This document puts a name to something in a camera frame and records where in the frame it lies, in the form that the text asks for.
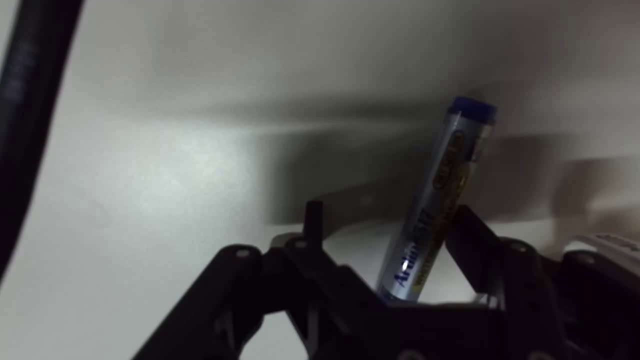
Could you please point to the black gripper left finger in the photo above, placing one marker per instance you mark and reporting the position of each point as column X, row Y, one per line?
column 226, row 305

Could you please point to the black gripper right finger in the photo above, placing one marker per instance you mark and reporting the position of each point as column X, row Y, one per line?
column 583, row 307

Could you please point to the blue capped marker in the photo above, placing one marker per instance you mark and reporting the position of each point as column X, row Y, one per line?
column 442, row 183

